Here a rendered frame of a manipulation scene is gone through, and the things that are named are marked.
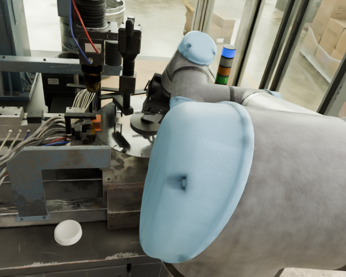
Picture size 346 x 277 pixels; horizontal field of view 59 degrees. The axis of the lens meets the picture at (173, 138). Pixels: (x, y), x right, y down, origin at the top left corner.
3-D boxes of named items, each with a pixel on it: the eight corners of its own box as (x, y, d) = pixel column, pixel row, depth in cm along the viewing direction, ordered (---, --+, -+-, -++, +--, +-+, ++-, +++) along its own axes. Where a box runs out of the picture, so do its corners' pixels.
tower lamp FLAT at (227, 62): (229, 61, 106) (231, 53, 105) (233, 67, 103) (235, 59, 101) (217, 61, 105) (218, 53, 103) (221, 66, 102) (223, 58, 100)
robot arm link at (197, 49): (182, 56, 57) (184, 21, 61) (163, 86, 67) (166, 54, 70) (219, 67, 59) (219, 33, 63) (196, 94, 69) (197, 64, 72)
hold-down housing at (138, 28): (138, 88, 87) (143, 15, 75) (137, 97, 83) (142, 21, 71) (118, 86, 87) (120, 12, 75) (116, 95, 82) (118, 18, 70)
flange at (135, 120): (148, 109, 102) (149, 103, 101) (172, 125, 97) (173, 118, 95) (122, 120, 95) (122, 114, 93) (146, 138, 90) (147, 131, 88)
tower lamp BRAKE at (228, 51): (231, 53, 104) (233, 44, 103) (236, 58, 101) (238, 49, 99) (219, 52, 103) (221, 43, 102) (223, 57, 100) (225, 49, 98)
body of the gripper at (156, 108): (143, 89, 84) (156, 65, 73) (172, 97, 86) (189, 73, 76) (140, 114, 81) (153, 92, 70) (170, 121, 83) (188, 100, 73)
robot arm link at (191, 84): (231, 120, 56) (230, 70, 60) (170, 113, 55) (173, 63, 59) (219, 137, 63) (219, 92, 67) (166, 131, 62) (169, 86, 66)
